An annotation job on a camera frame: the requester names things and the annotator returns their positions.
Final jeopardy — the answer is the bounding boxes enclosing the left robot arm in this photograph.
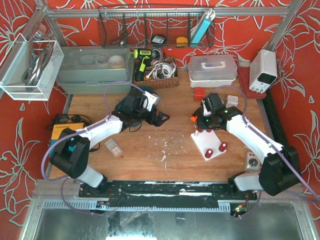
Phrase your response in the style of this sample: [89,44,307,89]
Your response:
[49,90,170,192]

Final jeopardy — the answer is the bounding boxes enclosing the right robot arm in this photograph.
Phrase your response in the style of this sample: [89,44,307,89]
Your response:
[190,93,301,196]

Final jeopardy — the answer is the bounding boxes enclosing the orange black screwdriver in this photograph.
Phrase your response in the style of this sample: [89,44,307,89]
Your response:
[190,113,199,123]

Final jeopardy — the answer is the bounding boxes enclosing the teal plastic tray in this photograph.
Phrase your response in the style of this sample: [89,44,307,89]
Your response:
[116,86,161,126]

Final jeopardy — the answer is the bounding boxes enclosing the wicker basket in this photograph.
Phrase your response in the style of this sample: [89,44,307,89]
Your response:
[132,60,179,90]

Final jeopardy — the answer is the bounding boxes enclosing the orange cube power socket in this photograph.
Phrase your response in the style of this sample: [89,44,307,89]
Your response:
[193,87,205,102]

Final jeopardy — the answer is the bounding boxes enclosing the white cube power socket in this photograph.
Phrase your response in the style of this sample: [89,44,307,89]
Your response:
[225,95,239,108]

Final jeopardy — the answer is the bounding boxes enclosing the white plastic storage box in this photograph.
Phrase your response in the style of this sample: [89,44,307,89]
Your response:
[188,54,238,88]

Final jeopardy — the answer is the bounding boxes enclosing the white box with warning label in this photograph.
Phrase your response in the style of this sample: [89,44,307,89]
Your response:
[104,138,123,157]

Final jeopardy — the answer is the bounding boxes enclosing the red tray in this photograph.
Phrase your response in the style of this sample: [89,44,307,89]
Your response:
[237,66,267,100]

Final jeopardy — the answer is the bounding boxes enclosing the beige control box with knob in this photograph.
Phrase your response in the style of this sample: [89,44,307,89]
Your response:
[245,151,261,171]

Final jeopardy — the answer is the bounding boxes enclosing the black tape measure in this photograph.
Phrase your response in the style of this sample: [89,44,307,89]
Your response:
[150,34,167,48]

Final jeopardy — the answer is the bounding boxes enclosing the grey plastic storage box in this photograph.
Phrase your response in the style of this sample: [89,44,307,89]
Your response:
[56,46,134,95]

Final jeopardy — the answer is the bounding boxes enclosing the yellow tape measure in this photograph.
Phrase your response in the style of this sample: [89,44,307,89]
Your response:
[176,36,189,48]

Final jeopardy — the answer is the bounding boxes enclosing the white power supply unit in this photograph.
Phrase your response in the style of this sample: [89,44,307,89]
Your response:
[249,49,278,94]

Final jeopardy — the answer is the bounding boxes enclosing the orange teal device box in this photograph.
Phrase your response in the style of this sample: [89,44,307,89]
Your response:
[50,122,84,145]

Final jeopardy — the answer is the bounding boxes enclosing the blue white book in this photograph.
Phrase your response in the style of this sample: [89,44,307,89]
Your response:
[190,8,216,48]

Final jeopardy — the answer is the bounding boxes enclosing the clear acrylic box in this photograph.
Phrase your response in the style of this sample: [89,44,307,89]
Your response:
[0,34,64,101]

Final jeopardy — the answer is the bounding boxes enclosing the white peg base plate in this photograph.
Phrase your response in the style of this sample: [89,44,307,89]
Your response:
[190,130,227,162]

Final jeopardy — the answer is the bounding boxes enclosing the white coiled cable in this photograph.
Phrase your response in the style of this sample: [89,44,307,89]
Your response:
[147,62,177,80]

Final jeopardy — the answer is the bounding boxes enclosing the green yellow cordless drill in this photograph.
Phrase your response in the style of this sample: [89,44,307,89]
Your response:
[133,48,161,82]

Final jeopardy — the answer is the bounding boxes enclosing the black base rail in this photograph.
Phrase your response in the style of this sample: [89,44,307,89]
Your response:
[78,180,257,209]

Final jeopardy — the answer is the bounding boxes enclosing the black wire basket shelf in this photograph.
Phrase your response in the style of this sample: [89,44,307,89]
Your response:
[97,4,215,48]

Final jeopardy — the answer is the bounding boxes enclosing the grey cables in acrylic box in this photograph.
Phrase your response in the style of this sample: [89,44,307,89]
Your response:
[21,37,54,92]

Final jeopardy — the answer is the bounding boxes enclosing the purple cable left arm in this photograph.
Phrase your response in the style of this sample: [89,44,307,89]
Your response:
[41,80,148,216]

